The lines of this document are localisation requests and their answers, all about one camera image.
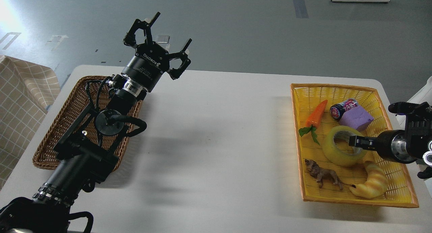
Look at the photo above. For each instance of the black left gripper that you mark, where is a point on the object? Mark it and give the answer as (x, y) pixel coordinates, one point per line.
(146, 66)

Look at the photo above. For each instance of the yellow tape roll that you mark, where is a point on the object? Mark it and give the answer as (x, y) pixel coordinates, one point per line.
(335, 154)

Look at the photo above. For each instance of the brown toy lion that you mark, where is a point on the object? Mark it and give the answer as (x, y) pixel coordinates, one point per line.
(319, 174)

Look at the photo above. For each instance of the purple foam block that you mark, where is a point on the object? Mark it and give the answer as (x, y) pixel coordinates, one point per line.
(357, 118)

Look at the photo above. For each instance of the beige checkered cloth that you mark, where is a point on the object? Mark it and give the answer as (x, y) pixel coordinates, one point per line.
(26, 91)

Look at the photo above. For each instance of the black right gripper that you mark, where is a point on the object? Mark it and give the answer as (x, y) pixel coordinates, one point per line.
(390, 145)

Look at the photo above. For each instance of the yellow plastic basket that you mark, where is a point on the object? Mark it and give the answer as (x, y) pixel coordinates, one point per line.
(305, 97)

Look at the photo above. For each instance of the white chair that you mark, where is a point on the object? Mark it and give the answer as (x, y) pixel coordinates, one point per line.
(423, 95)

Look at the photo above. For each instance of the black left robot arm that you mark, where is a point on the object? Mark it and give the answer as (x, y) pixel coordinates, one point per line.
(86, 151)

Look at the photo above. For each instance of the small dark soda can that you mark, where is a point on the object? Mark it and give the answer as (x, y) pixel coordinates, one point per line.
(337, 110)

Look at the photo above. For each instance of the orange toy carrot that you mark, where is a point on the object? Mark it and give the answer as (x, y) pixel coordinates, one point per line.
(313, 122)

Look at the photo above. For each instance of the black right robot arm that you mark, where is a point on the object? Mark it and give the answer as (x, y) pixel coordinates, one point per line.
(418, 132)

